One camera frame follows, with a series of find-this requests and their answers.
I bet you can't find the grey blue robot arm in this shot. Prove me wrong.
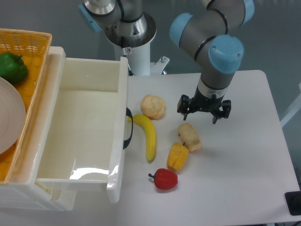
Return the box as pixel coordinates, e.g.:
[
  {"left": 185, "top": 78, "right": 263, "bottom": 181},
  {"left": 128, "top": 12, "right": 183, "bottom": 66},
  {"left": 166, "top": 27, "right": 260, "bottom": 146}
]
[{"left": 78, "top": 0, "right": 254, "bottom": 122}]

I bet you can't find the yellow banana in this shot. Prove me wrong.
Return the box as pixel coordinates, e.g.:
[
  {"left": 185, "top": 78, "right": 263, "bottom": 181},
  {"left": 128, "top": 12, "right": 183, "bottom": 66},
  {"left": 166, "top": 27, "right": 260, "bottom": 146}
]
[{"left": 127, "top": 114, "right": 157, "bottom": 163}]

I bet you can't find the white drawer cabinet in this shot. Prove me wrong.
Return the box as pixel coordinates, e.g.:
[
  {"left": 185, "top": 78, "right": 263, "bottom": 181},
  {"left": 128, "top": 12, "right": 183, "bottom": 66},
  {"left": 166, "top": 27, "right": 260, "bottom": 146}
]
[{"left": 0, "top": 47, "right": 76, "bottom": 211}]

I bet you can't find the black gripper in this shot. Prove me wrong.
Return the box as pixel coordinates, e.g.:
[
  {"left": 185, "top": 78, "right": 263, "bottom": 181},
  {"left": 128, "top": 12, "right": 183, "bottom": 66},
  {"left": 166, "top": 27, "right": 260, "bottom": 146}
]
[{"left": 177, "top": 80, "right": 231, "bottom": 124}]

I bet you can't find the orange woven basket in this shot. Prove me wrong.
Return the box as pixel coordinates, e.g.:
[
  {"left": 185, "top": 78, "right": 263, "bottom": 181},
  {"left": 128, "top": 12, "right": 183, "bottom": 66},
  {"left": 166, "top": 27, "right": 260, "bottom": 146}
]
[{"left": 0, "top": 28, "right": 52, "bottom": 185}]

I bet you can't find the black drawer handle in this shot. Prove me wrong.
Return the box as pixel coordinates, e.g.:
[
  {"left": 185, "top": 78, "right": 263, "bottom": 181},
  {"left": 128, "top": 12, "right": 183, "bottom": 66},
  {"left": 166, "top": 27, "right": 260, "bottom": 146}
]
[{"left": 123, "top": 107, "right": 134, "bottom": 150}]

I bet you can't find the red bell pepper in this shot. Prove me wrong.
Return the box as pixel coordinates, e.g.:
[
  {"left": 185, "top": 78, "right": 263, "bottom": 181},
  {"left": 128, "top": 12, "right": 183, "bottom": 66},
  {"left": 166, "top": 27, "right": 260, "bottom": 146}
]
[{"left": 148, "top": 168, "right": 178, "bottom": 190}]

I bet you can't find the round bread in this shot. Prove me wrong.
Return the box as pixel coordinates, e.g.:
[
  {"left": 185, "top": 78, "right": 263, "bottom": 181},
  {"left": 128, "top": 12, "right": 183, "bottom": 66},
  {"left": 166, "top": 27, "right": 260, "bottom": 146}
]
[{"left": 140, "top": 94, "right": 166, "bottom": 120}]

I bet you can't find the yellow bell pepper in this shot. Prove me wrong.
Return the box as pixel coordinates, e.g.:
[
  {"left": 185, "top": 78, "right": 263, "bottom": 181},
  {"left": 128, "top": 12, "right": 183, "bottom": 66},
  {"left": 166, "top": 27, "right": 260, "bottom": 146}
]
[{"left": 166, "top": 142, "right": 189, "bottom": 171}]

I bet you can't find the green bell pepper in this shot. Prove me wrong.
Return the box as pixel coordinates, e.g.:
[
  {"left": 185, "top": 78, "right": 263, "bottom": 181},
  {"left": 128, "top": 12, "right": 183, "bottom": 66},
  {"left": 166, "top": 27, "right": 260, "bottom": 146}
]
[{"left": 0, "top": 52, "right": 28, "bottom": 85}]

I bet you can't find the white plate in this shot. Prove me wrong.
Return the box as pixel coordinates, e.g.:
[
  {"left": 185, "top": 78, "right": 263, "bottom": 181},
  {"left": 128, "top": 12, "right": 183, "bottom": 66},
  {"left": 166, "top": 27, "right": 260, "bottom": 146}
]
[{"left": 0, "top": 78, "right": 26, "bottom": 153}]

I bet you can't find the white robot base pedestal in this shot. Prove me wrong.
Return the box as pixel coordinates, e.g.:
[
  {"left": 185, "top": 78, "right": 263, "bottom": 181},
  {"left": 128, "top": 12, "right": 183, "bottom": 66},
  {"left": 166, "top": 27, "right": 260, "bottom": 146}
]
[{"left": 105, "top": 12, "right": 170, "bottom": 76}]

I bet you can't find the white plastic drawer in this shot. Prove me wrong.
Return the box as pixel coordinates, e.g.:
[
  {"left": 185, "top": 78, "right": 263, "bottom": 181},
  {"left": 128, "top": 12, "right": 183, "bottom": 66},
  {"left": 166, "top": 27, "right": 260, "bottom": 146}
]
[{"left": 36, "top": 57, "right": 128, "bottom": 203}]

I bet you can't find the black device at edge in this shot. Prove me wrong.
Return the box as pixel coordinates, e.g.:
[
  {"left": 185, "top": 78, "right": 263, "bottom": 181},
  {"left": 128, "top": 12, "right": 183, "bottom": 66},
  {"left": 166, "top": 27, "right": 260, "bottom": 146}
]
[{"left": 285, "top": 191, "right": 301, "bottom": 216}]

